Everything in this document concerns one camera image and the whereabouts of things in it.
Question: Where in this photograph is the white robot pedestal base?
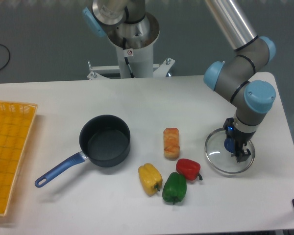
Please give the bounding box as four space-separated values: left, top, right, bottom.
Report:
87 12 176 80

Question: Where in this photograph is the dark saucepan blue handle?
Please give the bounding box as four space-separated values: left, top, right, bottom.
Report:
34 115 131 188

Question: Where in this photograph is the toy bread loaf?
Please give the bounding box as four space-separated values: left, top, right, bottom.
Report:
163 127 180 160

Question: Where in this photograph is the glass lid blue knob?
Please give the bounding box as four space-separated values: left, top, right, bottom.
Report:
204 128 255 175

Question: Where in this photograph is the black cable on floor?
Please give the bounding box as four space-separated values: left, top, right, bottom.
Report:
0 44 11 77

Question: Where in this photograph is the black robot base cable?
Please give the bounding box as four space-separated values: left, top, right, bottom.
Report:
122 37 136 79

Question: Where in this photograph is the yellow toy bell pepper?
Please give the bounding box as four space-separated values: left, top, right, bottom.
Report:
138 163 163 196

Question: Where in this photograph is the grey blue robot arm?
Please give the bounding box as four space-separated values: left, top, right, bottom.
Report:
82 0 276 162

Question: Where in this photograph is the green toy bell pepper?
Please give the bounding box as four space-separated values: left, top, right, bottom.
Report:
162 172 187 204

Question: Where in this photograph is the yellow plastic basket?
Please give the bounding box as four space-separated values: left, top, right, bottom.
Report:
0 100 38 217

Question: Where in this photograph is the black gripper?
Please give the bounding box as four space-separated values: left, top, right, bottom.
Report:
223 117 254 163

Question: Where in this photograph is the red toy bell pepper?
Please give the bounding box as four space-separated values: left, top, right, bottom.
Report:
176 159 203 181

